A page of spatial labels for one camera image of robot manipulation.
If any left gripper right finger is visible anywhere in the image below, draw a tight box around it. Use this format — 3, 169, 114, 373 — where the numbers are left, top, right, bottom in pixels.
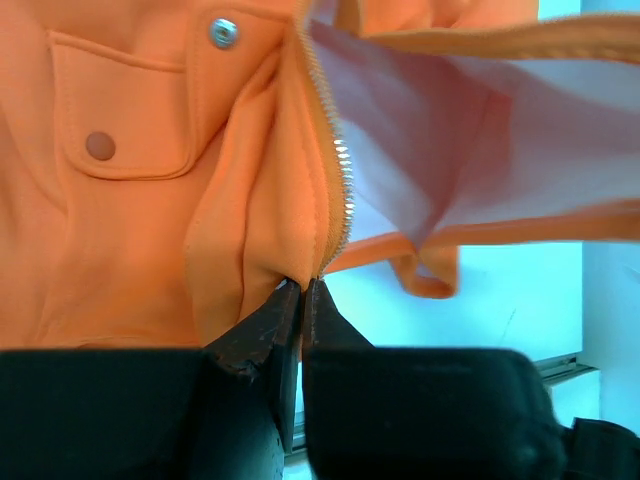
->
302, 280, 566, 480

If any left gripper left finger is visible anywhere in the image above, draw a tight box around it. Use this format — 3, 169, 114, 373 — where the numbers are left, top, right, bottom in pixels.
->
1, 282, 301, 479

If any orange zip jacket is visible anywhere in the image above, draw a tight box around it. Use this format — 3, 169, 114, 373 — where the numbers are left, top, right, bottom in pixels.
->
1, 1, 639, 350

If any right aluminium table rail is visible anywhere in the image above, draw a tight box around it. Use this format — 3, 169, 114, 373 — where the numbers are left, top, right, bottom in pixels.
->
534, 353, 596, 387

